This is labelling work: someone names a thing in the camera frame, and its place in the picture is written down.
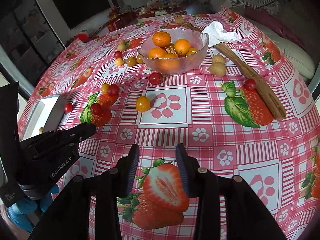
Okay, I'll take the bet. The red cherry tomato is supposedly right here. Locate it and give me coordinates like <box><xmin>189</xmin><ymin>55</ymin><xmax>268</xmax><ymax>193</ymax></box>
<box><xmin>90</xmin><ymin>103</ymin><xmax>103</xmax><ymax>115</ymax></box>

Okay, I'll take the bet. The orange tomato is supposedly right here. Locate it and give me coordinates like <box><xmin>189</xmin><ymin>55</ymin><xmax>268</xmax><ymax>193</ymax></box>
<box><xmin>136</xmin><ymin>96</ymin><xmax>150</xmax><ymax>112</ymax></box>

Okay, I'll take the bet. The left hand blue glove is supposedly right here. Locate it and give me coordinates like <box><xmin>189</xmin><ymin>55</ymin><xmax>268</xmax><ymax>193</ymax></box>
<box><xmin>7</xmin><ymin>185</ymin><xmax>59</xmax><ymax>233</ymax></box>

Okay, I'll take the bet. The white shallow box tray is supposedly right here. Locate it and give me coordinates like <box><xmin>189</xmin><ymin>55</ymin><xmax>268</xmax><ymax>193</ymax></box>
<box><xmin>22</xmin><ymin>95</ymin><xmax>67</xmax><ymax>140</ymax></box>

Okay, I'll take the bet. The red tomato beside tray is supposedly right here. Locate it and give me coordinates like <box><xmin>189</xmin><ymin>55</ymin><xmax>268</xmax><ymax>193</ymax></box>
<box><xmin>65</xmin><ymin>103</ymin><xmax>73</xmax><ymax>113</ymax></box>

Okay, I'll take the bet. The yellow tomato mid pair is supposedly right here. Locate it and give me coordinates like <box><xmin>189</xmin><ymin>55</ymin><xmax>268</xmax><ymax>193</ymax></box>
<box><xmin>101</xmin><ymin>83</ymin><xmax>110</xmax><ymax>94</ymax></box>

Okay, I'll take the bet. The red tomato mid pair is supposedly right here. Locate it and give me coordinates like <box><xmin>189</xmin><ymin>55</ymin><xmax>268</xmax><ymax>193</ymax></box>
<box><xmin>107</xmin><ymin>83</ymin><xmax>120</xmax><ymax>96</ymax></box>

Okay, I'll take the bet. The small yellow tomato far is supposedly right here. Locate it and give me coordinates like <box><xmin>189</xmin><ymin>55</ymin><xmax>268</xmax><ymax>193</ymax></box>
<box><xmin>115</xmin><ymin>57</ymin><xmax>124</xmax><ymax>66</ymax></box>

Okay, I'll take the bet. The red tomato far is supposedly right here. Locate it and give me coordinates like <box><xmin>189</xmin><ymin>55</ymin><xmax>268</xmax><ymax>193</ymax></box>
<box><xmin>114</xmin><ymin>51</ymin><xmax>123</xmax><ymax>59</ymax></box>

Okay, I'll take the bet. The red round object on floor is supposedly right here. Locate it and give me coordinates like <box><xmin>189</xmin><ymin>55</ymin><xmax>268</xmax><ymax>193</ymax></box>
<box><xmin>74</xmin><ymin>33</ymin><xmax>89</xmax><ymax>43</ymax></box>

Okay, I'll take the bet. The brownish tomato far left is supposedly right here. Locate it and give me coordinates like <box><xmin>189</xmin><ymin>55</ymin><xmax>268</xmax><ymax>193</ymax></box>
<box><xmin>126</xmin><ymin>57</ymin><xmax>137</xmax><ymax>67</ymax></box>

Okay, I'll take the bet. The brownish tomato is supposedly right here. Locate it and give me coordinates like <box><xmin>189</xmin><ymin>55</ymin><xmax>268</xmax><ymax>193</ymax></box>
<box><xmin>126</xmin><ymin>57</ymin><xmax>137</xmax><ymax>67</ymax></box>
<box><xmin>136</xmin><ymin>55</ymin><xmax>144</xmax><ymax>64</ymax></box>

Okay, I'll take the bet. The far longan right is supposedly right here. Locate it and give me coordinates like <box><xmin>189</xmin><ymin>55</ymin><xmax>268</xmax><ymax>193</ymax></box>
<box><xmin>117</xmin><ymin>43</ymin><xmax>126</xmax><ymax>52</ymax></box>

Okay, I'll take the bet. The brownish tomato far right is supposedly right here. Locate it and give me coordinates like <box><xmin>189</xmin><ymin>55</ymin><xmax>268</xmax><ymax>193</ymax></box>
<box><xmin>136</xmin><ymin>55</ymin><xmax>144</xmax><ymax>64</ymax></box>

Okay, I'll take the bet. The red tomato near bowl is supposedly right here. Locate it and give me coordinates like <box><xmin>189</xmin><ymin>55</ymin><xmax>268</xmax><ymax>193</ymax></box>
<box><xmin>148</xmin><ymin>72</ymin><xmax>163</xmax><ymax>85</ymax></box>

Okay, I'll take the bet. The left mandarin orange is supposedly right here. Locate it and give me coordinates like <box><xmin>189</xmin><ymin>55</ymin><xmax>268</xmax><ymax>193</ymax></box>
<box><xmin>148</xmin><ymin>48</ymin><xmax>167</xmax><ymax>59</ymax></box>

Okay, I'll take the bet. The mandarin orange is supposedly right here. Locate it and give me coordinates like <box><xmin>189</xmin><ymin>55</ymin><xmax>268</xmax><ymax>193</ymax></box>
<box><xmin>174</xmin><ymin>39</ymin><xmax>191</xmax><ymax>55</ymax></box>
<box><xmin>148</xmin><ymin>48</ymin><xmax>167</xmax><ymax>59</ymax></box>
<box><xmin>159</xmin><ymin>53</ymin><xmax>180</xmax><ymax>72</ymax></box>
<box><xmin>152</xmin><ymin>31</ymin><xmax>171</xmax><ymax>48</ymax></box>

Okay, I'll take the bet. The red tomato by fork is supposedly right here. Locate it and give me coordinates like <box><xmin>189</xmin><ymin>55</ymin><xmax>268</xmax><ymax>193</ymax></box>
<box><xmin>244</xmin><ymin>79</ymin><xmax>257</xmax><ymax>90</ymax></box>

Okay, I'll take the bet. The pink strawberry tablecloth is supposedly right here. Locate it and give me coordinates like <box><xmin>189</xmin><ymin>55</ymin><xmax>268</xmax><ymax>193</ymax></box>
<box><xmin>18</xmin><ymin>9</ymin><xmax>319</xmax><ymax>239</ymax></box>

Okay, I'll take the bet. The front mandarin orange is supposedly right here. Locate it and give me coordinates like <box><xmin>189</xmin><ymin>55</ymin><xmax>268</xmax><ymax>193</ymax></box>
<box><xmin>159</xmin><ymin>53</ymin><xmax>180</xmax><ymax>72</ymax></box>

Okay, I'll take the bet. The black television screen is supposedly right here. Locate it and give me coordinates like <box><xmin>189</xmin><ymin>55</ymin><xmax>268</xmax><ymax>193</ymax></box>
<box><xmin>52</xmin><ymin>0</ymin><xmax>111</xmax><ymax>29</ymax></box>

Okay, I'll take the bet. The red gift box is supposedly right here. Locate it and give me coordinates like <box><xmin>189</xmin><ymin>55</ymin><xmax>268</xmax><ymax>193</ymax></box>
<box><xmin>106</xmin><ymin>11</ymin><xmax>137</xmax><ymax>32</ymax></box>

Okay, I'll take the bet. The top mandarin orange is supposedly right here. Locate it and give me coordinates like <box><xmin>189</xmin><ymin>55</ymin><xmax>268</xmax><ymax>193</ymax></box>
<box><xmin>152</xmin><ymin>31</ymin><xmax>171</xmax><ymax>48</ymax></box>

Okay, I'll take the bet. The clear glass fruit bowl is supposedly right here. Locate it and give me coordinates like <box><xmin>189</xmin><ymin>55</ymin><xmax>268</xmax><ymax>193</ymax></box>
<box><xmin>138</xmin><ymin>28</ymin><xmax>209</xmax><ymax>75</ymax></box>

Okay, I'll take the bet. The right mandarin orange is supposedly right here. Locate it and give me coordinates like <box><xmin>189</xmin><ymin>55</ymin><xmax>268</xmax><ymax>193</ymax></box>
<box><xmin>174</xmin><ymin>39</ymin><xmax>191</xmax><ymax>55</ymax></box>

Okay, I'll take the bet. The cluttered coffee table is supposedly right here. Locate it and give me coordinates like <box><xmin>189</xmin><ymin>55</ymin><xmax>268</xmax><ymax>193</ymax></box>
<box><xmin>137</xmin><ymin>0</ymin><xmax>186</xmax><ymax>23</ymax></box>

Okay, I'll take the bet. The longan near fork back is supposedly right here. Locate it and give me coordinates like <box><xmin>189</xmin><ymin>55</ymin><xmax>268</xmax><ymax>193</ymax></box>
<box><xmin>212</xmin><ymin>54</ymin><xmax>226</xmax><ymax>64</ymax></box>

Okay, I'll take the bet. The white crumpled tissue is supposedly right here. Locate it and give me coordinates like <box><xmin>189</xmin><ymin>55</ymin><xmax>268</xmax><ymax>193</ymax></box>
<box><xmin>201</xmin><ymin>21</ymin><xmax>242</xmax><ymax>47</ymax></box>

